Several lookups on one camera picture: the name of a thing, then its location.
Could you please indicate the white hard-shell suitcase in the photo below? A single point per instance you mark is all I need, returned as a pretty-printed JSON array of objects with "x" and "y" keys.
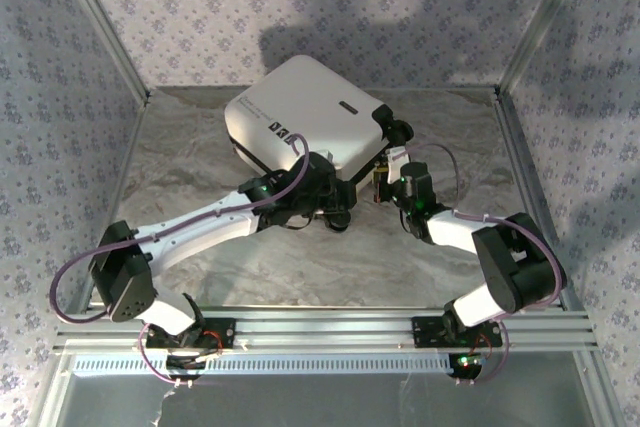
[{"x": 305, "y": 102}]

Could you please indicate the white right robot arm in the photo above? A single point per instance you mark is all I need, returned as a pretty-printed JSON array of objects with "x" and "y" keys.
[{"x": 450, "y": 233}]

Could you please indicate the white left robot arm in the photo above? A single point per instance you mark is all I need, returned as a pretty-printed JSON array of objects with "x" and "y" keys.
[{"x": 200, "y": 229}]

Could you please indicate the black controller board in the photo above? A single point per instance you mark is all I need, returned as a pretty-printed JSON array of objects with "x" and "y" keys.
[
  {"x": 467, "y": 364},
  {"x": 187, "y": 362}
]

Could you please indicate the grey metal base panel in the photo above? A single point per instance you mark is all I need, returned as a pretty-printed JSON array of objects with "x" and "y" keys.
[{"x": 325, "y": 402}]

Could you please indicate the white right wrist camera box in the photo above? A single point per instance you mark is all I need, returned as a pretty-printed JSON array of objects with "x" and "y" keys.
[{"x": 395, "y": 153}]

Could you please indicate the aluminium side rail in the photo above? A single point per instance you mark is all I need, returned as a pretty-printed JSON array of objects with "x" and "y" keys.
[
  {"x": 112, "y": 197},
  {"x": 530, "y": 187}
]

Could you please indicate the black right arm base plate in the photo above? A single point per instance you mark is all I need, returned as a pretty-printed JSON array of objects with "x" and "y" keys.
[{"x": 422, "y": 332}]

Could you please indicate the aluminium mounting rail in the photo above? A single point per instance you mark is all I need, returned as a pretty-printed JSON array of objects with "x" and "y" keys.
[{"x": 325, "y": 332}]

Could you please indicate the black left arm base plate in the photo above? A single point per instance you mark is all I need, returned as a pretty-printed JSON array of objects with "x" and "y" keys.
[{"x": 227, "y": 333}]

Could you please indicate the aluminium frame post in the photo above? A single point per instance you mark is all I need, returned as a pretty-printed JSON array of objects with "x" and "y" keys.
[
  {"x": 545, "y": 22},
  {"x": 100, "y": 27}
]

